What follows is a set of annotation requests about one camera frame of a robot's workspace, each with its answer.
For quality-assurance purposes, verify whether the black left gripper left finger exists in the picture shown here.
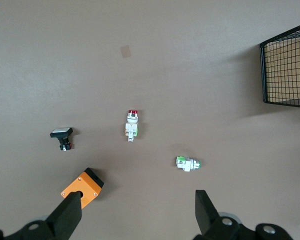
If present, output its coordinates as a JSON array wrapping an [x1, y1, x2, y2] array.
[[4, 190, 84, 240]]

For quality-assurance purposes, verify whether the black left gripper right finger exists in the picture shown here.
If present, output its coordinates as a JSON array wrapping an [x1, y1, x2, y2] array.
[[192, 189, 295, 240]]

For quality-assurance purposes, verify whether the red round push button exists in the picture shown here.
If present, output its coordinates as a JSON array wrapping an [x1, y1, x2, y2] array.
[[124, 109, 140, 143]]

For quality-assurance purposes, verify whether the green round push button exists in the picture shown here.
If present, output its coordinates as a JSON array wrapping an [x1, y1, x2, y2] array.
[[175, 155, 202, 173]]

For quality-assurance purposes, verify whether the black square white-top push button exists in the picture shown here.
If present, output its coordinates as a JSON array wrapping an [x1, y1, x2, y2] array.
[[49, 127, 74, 152]]

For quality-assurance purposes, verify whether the brown tape patch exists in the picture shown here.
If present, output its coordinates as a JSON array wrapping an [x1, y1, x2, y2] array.
[[119, 45, 132, 59]]

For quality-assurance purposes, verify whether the orange button enclosure box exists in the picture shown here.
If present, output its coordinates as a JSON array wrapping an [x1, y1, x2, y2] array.
[[60, 167, 105, 210]]

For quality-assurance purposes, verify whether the black wire basket wooden base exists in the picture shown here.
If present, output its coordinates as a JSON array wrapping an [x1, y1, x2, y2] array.
[[259, 20, 300, 109]]

